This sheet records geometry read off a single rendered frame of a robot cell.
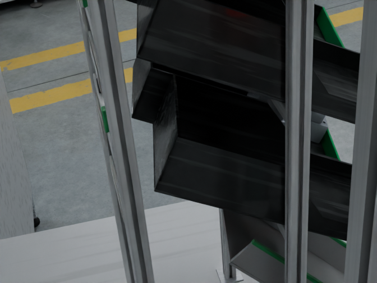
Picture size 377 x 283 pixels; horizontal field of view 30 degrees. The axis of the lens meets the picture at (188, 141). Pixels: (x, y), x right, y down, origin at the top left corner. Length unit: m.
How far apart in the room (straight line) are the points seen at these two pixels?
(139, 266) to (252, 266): 0.16
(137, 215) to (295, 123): 0.18
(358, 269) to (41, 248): 1.17
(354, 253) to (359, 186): 0.03
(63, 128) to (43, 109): 0.22
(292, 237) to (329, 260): 0.27
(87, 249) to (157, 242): 0.13
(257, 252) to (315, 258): 0.20
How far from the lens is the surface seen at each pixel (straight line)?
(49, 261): 1.35
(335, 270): 1.04
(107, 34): 0.59
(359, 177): 0.22
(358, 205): 0.22
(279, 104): 0.72
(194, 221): 1.38
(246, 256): 0.82
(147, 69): 0.85
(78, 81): 3.67
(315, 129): 0.98
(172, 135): 0.73
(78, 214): 2.80
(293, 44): 0.63
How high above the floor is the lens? 1.77
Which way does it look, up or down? 35 degrees down
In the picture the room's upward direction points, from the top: 5 degrees counter-clockwise
